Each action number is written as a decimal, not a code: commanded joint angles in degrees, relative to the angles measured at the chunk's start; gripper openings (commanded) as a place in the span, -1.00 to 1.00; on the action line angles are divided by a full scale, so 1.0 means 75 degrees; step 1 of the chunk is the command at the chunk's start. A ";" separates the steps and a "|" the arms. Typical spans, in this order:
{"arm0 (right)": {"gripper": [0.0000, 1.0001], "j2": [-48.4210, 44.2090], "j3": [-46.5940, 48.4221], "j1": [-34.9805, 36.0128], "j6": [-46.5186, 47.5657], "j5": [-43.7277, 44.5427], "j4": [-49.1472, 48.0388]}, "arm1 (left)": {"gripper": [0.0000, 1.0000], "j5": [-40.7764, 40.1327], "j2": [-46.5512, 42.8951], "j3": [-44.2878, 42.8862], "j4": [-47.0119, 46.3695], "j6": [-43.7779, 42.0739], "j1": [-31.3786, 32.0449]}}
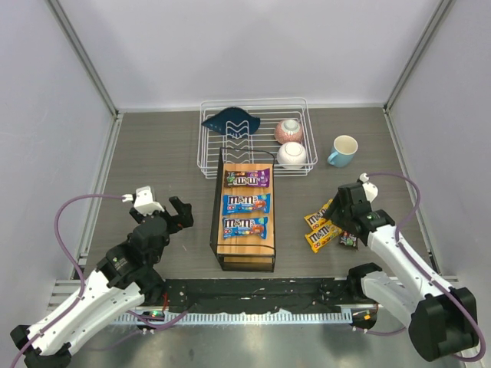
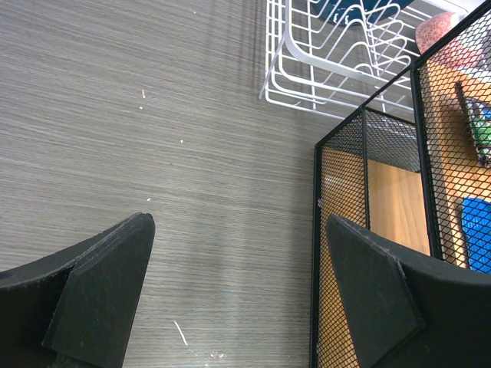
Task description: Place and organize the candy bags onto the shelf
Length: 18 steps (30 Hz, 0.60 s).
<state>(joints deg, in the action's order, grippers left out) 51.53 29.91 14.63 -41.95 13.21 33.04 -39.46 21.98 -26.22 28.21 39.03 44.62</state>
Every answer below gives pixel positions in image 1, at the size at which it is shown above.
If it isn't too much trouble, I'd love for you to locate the yellow candy bag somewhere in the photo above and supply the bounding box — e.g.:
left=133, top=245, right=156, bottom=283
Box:
left=305, top=221, right=342, bottom=253
left=304, top=199, right=332, bottom=230

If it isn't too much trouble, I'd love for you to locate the blue candy bag short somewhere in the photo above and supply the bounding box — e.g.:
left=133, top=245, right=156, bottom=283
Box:
left=222, top=217, right=269, bottom=239

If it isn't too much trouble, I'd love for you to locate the blue candy bag long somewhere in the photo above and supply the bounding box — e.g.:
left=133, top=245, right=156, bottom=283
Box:
left=222, top=194, right=271, bottom=215

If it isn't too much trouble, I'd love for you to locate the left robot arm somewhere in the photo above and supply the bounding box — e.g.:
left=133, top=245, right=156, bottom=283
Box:
left=10, top=186, right=194, bottom=367

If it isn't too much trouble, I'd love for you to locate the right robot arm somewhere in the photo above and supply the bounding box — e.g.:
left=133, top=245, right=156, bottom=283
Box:
left=325, top=181, right=483, bottom=362

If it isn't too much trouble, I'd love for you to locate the purple brown candy bag lower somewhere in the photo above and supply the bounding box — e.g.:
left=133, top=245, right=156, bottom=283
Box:
left=338, top=231, right=358, bottom=250

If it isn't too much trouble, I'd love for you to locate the light blue mug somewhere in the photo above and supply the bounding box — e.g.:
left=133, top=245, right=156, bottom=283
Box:
left=328, top=135, right=358, bottom=168

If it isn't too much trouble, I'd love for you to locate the white bowl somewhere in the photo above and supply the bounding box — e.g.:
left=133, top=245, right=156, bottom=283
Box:
left=276, top=142, right=307, bottom=169

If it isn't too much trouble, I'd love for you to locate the pink patterned bowl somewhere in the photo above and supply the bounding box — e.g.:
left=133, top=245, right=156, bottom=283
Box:
left=274, top=119, right=303, bottom=144

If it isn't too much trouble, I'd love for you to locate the dark blue leaf plate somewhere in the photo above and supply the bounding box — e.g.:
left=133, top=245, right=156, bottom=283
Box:
left=201, top=107, right=261, bottom=139

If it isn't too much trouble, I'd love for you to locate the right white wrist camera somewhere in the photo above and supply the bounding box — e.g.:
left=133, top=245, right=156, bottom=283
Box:
left=358, top=172, right=379, bottom=202

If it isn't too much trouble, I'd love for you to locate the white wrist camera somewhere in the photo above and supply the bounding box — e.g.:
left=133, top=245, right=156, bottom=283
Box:
left=122, top=186, right=165, bottom=216
left=358, top=172, right=379, bottom=202

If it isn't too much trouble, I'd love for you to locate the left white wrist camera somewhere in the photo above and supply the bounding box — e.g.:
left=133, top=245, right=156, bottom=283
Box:
left=122, top=186, right=165, bottom=216

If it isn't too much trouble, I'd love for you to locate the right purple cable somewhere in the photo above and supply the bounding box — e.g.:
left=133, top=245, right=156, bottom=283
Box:
left=352, top=171, right=486, bottom=363

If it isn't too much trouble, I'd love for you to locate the purple cable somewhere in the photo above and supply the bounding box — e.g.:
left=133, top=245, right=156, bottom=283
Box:
left=352, top=171, right=486, bottom=363
left=9, top=194, right=189, bottom=368

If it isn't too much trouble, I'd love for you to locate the black wire wooden shelf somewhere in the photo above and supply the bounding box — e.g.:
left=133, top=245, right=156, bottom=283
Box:
left=209, top=159, right=276, bottom=272

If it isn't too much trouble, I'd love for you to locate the white wire dish rack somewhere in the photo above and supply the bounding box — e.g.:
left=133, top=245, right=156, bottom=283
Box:
left=197, top=97, right=318, bottom=179

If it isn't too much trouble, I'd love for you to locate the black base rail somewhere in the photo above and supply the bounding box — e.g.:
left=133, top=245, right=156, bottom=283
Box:
left=166, top=278, right=375, bottom=314

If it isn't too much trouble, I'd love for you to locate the white cable duct strip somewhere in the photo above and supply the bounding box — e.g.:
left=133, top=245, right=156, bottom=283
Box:
left=114, top=310, right=354, bottom=325

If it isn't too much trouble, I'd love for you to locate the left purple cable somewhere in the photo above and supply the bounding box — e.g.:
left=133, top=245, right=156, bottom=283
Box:
left=9, top=194, right=189, bottom=368

